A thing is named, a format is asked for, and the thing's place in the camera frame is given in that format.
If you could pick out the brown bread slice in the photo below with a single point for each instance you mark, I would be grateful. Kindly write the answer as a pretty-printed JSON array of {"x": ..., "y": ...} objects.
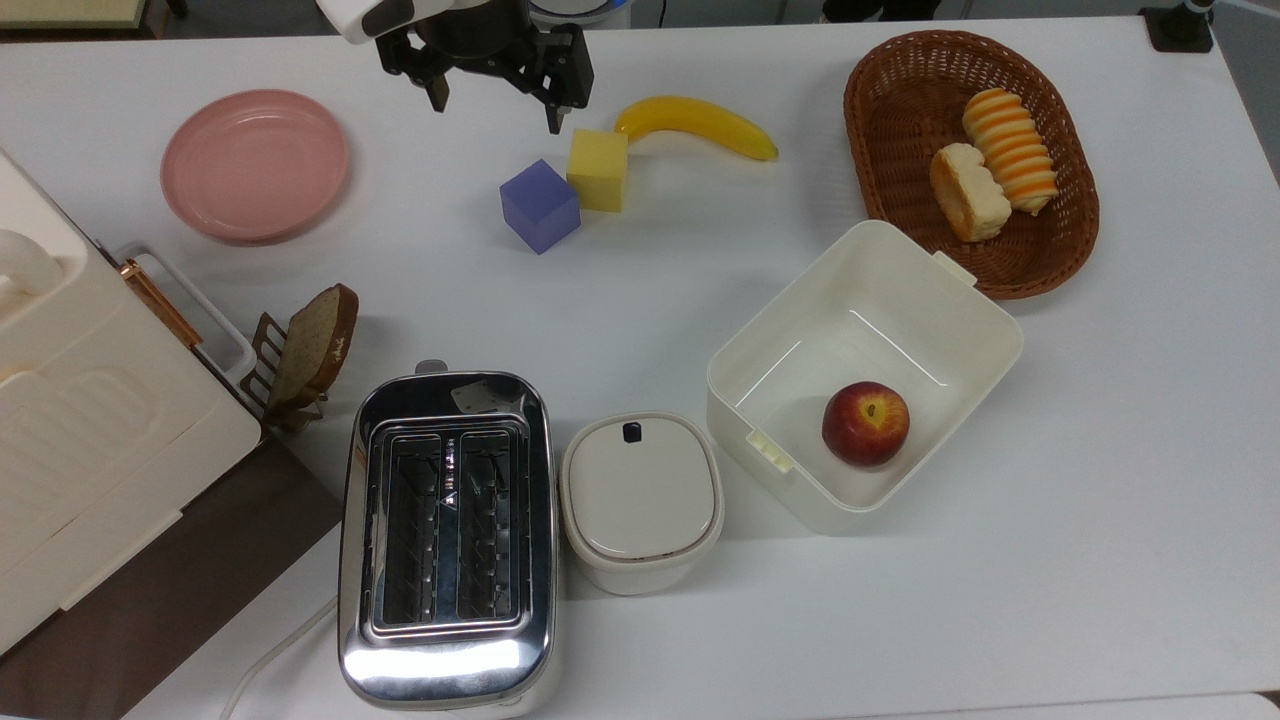
[{"x": 318, "y": 345}]

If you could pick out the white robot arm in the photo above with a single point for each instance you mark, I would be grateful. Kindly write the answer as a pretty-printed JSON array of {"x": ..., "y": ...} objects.
[{"x": 362, "y": 15}]

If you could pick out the white plastic bin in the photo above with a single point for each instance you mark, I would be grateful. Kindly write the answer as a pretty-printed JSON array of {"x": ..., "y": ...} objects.
[{"x": 870, "y": 340}]

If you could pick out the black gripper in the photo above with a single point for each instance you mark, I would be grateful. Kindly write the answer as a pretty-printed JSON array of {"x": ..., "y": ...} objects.
[{"x": 470, "y": 45}]

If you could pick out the yellow banana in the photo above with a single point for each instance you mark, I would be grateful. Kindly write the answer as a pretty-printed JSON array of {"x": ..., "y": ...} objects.
[{"x": 700, "y": 122}]

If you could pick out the black clamp mount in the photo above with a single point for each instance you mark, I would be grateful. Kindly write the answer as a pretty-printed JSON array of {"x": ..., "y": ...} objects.
[{"x": 1180, "y": 25}]

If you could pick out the red apple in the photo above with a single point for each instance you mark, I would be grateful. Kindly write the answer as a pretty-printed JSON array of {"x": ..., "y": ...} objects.
[{"x": 866, "y": 423}]

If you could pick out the yellow cube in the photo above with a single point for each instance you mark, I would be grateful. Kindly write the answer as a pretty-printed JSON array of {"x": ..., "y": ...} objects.
[{"x": 598, "y": 170}]

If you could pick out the pale bread chunk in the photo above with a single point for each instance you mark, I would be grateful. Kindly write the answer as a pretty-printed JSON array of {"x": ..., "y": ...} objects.
[{"x": 968, "y": 192}]

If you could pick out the silver toaster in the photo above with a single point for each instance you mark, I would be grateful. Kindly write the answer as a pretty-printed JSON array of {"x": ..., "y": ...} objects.
[{"x": 448, "y": 540}]

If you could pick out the brown toast rack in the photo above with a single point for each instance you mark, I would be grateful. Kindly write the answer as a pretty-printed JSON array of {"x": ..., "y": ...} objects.
[{"x": 268, "y": 365}]

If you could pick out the white bread box appliance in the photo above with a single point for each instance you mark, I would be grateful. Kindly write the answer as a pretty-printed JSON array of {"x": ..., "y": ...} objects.
[{"x": 90, "y": 400}]

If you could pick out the pink plate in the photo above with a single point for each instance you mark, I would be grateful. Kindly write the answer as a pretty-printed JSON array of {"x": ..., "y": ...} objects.
[{"x": 255, "y": 165}]

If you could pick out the brown wicker basket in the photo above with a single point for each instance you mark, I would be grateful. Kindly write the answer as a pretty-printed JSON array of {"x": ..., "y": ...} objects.
[{"x": 900, "y": 120}]

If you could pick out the white lidded container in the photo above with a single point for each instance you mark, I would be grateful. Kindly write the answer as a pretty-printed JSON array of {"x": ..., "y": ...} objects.
[{"x": 640, "y": 497}]

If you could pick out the purple cube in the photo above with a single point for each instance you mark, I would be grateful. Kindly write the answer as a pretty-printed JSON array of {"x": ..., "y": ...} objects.
[{"x": 540, "y": 207}]

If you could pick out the orange striped bread roll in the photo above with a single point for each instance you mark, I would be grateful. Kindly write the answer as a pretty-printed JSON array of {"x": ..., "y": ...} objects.
[{"x": 1010, "y": 150}]

